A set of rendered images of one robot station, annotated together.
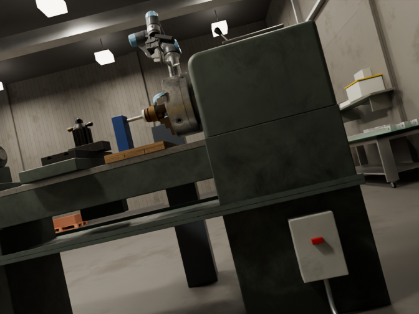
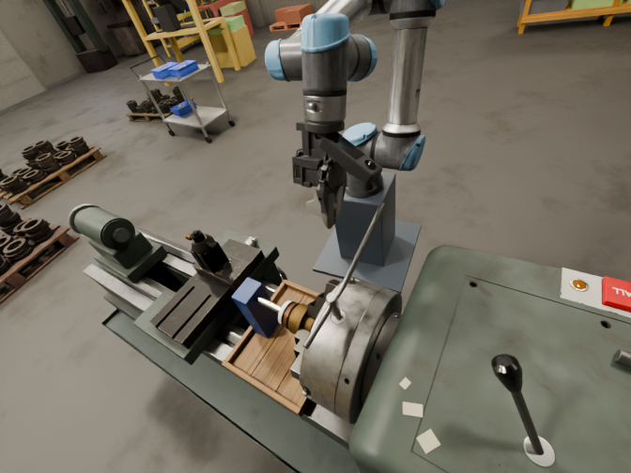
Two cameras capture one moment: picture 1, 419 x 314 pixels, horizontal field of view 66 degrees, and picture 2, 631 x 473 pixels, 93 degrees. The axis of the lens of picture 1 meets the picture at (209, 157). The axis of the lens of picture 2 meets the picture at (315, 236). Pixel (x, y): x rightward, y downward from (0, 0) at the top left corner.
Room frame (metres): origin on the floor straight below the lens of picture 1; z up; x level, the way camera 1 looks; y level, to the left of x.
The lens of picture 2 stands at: (1.38, -0.09, 1.81)
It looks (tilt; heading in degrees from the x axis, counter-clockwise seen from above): 45 degrees down; 34
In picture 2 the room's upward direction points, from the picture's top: 15 degrees counter-clockwise
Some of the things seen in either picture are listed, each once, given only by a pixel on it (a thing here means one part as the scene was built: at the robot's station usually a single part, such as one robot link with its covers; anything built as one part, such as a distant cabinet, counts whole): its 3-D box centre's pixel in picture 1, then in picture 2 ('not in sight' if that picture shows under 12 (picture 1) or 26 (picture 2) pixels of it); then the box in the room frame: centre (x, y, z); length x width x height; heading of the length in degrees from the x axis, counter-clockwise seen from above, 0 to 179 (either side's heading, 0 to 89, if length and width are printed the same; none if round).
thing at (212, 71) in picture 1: (257, 90); (542, 424); (1.64, -0.32, 1.06); 0.59 x 0.48 x 0.39; 83
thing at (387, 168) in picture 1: (371, 154); not in sight; (4.89, -2.39, 0.39); 2.15 x 0.82 x 0.78; 179
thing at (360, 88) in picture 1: (365, 89); not in sight; (5.07, -2.65, 1.41); 0.49 x 0.40 x 0.28; 179
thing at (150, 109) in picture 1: (154, 113); (302, 320); (1.68, 0.23, 1.08); 0.09 x 0.09 x 0.09; 83
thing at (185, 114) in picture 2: not in sight; (184, 99); (4.52, 3.64, 0.50); 1.10 x 0.61 x 0.99; 87
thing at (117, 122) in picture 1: (123, 137); (258, 309); (1.70, 0.42, 1.00); 0.08 x 0.06 x 0.23; 173
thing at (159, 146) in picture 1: (146, 153); (291, 338); (1.69, 0.32, 0.88); 0.36 x 0.30 x 0.04; 173
